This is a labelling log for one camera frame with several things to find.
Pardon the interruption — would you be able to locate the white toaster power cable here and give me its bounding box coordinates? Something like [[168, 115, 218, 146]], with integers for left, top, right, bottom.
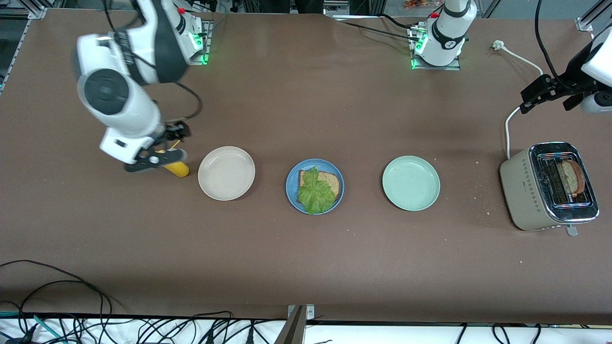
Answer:
[[492, 40, 544, 160]]

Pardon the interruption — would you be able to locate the green lettuce leaf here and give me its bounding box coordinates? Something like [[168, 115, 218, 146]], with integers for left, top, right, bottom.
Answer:
[[297, 166, 337, 215]]

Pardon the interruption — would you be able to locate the beige round plate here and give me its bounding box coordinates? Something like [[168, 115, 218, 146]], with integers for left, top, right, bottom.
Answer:
[[197, 146, 256, 201]]

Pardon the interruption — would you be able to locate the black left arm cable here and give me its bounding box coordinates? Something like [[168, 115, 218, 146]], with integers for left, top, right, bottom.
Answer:
[[535, 0, 569, 91]]

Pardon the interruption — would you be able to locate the beige chrome toaster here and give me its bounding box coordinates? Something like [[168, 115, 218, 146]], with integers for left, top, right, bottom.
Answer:
[[500, 142, 600, 236]]

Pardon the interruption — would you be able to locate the teal cable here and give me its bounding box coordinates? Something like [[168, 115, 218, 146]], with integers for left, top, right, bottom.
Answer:
[[0, 312, 65, 344]]

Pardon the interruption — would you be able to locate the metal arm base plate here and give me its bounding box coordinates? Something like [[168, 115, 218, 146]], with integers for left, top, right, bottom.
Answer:
[[189, 19, 214, 65], [407, 26, 462, 71]]

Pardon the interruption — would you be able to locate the blue round plate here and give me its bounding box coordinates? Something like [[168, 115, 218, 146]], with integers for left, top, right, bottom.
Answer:
[[285, 158, 345, 215]]

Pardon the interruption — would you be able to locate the brown bread slice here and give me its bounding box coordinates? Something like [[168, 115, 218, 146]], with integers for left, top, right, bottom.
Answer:
[[299, 170, 341, 202], [560, 160, 587, 195]]

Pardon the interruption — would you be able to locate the black looped floor cable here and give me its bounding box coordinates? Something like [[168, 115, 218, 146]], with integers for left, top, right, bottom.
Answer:
[[0, 259, 113, 344]]

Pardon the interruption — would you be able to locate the pale green round plate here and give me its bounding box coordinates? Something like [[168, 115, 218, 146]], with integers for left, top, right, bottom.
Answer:
[[382, 155, 441, 211]]

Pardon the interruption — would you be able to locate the metal table edge bracket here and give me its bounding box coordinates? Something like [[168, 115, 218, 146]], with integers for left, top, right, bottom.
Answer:
[[274, 304, 315, 344]]

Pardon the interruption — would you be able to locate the black base cable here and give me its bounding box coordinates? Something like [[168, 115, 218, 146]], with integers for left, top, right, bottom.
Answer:
[[335, 13, 421, 42]]

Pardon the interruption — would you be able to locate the brown table cover sheet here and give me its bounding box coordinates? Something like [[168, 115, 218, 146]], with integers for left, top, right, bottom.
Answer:
[[0, 9, 612, 326]]

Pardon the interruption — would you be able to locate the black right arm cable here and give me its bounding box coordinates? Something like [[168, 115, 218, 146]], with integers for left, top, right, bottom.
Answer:
[[163, 81, 203, 122]]

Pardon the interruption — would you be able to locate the aluminium frame profile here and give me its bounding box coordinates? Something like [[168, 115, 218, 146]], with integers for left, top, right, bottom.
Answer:
[[576, 0, 612, 32]]

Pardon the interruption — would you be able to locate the yellow squeeze sauce bottle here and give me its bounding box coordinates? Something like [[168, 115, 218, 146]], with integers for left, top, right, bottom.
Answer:
[[157, 139, 190, 178]]

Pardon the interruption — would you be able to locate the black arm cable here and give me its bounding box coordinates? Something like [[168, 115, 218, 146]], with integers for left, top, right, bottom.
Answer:
[[535, 0, 569, 91], [163, 81, 203, 122]]

